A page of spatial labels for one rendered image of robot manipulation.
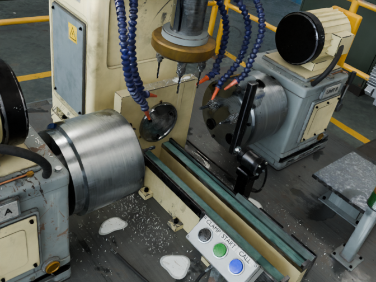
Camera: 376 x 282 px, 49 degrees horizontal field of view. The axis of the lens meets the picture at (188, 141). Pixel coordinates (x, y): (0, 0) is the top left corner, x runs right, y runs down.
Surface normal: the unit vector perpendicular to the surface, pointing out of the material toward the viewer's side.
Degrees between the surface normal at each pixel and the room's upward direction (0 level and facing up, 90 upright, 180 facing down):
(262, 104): 50
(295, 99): 90
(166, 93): 90
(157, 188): 90
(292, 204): 0
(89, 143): 28
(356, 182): 0
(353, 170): 0
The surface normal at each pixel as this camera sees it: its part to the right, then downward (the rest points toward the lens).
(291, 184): 0.16, -0.80
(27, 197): 0.63, 0.53
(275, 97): 0.58, -0.16
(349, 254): -0.76, 0.28
